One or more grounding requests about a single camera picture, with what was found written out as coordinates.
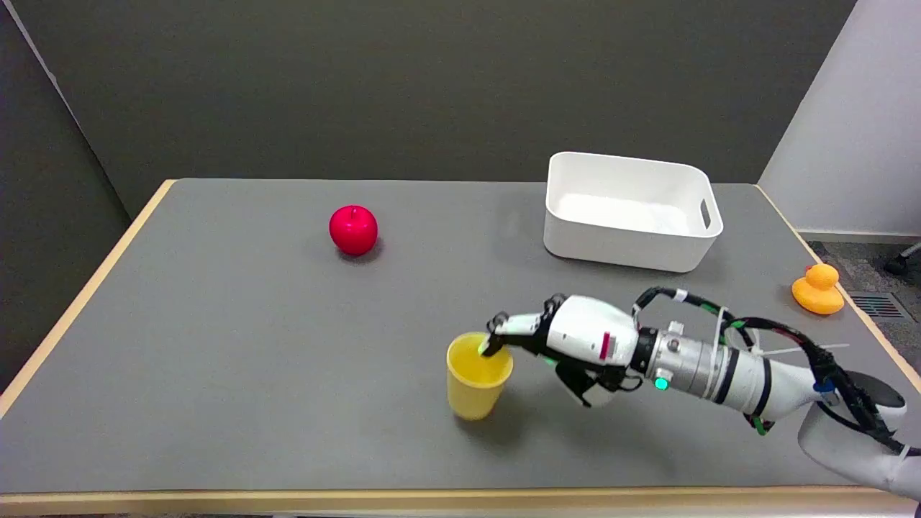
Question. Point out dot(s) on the red apple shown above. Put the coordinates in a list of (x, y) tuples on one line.
[(353, 229)]

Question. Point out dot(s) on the orange rubber duck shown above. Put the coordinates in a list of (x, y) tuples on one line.
[(818, 290)]

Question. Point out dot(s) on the yellow plastic cup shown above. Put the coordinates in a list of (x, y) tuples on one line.
[(475, 381)]

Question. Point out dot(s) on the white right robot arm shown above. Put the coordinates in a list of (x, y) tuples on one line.
[(748, 378)]

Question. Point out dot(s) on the black chair caster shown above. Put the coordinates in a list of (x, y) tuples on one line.
[(901, 260)]

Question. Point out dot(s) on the white plastic storage box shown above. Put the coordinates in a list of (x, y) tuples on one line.
[(629, 212)]

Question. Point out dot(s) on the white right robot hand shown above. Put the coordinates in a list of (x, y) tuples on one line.
[(586, 331)]

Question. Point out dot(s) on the black floor vent grille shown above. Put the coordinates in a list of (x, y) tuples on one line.
[(876, 306)]

